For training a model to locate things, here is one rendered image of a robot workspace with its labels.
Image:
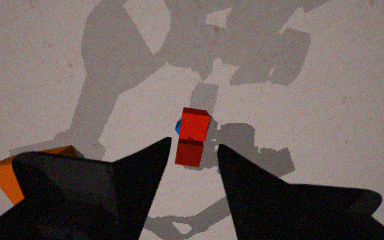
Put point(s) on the blue cube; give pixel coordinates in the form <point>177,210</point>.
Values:
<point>177,128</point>

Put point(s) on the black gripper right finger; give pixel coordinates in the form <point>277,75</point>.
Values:
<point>264,207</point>

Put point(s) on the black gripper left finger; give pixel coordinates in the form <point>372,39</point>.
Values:
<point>125,187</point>

